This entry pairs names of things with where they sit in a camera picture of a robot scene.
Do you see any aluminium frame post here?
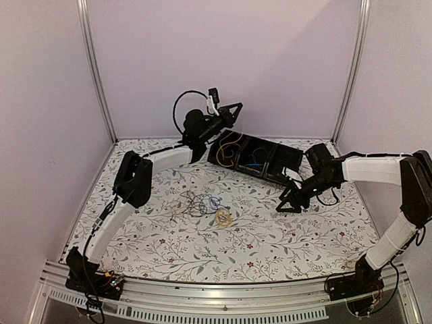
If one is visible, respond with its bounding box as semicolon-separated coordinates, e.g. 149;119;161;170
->
76;0;118;144
331;0;371;145

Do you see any floral tablecloth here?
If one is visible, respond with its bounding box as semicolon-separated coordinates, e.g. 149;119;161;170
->
65;136;383;284

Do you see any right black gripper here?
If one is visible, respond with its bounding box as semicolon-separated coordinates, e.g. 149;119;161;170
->
277;172;338;213

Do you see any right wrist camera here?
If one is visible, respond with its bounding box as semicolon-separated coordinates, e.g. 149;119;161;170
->
281;167;303;189

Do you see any aluminium front rail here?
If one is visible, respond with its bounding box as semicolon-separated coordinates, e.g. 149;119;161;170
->
29;261;426;323

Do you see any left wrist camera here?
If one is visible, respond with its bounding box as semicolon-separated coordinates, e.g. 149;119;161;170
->
207;88;220;115

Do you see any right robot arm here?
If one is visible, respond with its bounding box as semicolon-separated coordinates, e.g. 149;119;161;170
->
276;144;431;294

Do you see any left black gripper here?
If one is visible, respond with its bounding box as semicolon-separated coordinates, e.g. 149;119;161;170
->
199;103;242;143

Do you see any dark grey cable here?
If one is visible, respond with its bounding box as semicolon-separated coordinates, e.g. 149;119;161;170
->
178;189;217;219

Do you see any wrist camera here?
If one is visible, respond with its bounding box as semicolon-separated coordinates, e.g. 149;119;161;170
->
207;88;220;115
281;167;303;189

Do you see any right aluminium frame post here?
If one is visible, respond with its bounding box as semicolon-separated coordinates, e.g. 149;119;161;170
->
331;0;371;145

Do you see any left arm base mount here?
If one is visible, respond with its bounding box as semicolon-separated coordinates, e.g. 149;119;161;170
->
65;271;125;300

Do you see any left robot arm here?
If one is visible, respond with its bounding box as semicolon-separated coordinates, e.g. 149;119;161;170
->
65;88;243;293

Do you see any black three-compartment bin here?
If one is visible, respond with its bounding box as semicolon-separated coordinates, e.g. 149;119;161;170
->
207;130;303;186

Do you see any left aluminium frame post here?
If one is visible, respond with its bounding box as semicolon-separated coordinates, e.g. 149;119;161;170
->
76;0;118;144

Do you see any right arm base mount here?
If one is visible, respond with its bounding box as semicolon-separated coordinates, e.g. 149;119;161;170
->
324;273;384;317

